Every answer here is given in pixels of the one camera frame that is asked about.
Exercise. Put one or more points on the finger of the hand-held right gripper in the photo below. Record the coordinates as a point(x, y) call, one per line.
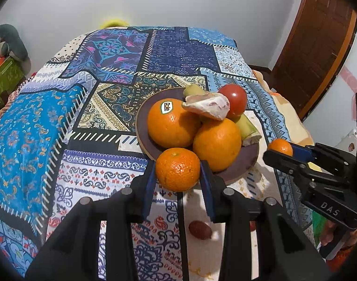
point(280, 161)
point(301, 152)

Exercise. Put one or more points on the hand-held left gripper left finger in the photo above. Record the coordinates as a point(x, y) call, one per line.
point(150, 187)

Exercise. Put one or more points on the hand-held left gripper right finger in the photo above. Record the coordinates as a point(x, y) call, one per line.
point(207, 190)

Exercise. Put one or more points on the small mandarin orange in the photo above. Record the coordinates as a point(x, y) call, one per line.
point(178, 169)
point(280, 146)

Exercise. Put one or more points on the large plain orange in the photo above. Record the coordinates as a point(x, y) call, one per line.
point(217, 145)

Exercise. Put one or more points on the dark purple plate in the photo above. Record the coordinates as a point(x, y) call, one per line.
point(144, 140)

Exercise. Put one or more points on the large orange with sticker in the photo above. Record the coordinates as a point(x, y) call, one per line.
point(172, 126)

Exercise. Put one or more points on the red tomato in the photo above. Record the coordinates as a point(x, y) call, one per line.
point(235, 98)

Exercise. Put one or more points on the peeled citrus piece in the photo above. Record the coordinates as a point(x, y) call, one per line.
point(206, 105)

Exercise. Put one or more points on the yellow-green banana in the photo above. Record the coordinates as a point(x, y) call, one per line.
point(193, 90)

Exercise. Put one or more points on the person's right hand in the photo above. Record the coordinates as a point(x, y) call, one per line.
point(330, 234)

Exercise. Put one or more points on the brown date fruit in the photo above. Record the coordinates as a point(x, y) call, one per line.
point(199, 229)

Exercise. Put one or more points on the orange yellow blanket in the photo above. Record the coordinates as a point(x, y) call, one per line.
point(286, 108)

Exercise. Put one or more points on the white wardrobe door pink hearts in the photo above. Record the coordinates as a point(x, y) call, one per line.
point(352, 73)

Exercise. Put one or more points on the blue patchwork blanket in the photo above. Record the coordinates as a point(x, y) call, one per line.
point(79, 123)

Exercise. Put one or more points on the brown wooden door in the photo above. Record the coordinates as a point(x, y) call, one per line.
point(316, 35)

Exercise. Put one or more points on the yellow foam arch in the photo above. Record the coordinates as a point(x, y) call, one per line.
point(114, 22)

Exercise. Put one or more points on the grey plush pillow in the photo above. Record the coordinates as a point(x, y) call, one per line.
point(10, 39)

